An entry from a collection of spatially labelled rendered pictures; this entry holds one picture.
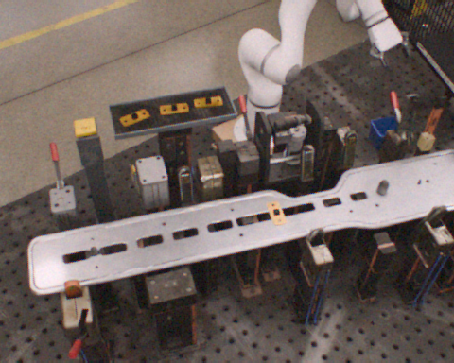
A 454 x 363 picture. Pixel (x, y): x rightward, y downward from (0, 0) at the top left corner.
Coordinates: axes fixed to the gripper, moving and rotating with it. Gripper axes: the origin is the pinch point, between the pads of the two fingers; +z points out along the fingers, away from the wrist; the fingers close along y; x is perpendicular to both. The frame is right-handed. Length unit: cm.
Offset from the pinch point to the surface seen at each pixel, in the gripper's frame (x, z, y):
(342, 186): 35, 27, 50
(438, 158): 29.6, 34.1, 16.3
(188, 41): -181, -76, 38
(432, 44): -3.0, 1.2, -17.0
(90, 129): 35, -23, 109
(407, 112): 39.0, 15.6, 23.1
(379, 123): -14.6, 19.1, 11.1
